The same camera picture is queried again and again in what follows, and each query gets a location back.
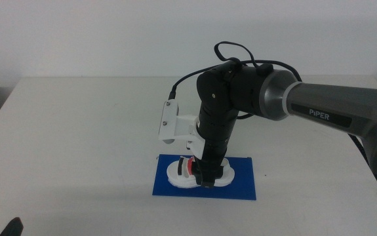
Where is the blue rectangular mat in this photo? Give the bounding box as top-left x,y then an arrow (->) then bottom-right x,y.
151,153 -> 257,201

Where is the thin black camera cable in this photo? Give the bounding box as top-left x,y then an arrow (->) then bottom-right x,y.
168,41 -> 303,100

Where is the white sandal with striped straps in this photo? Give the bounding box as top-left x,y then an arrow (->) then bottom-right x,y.
166,156 -> 235,189

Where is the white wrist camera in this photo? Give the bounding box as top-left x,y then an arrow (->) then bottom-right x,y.
158,98 -> 180,146

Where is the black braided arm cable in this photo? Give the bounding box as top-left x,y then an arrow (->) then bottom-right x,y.
347,133 -> 377,227

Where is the white camera bracket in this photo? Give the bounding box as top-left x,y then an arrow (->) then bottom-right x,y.
174,114 -> 206,159

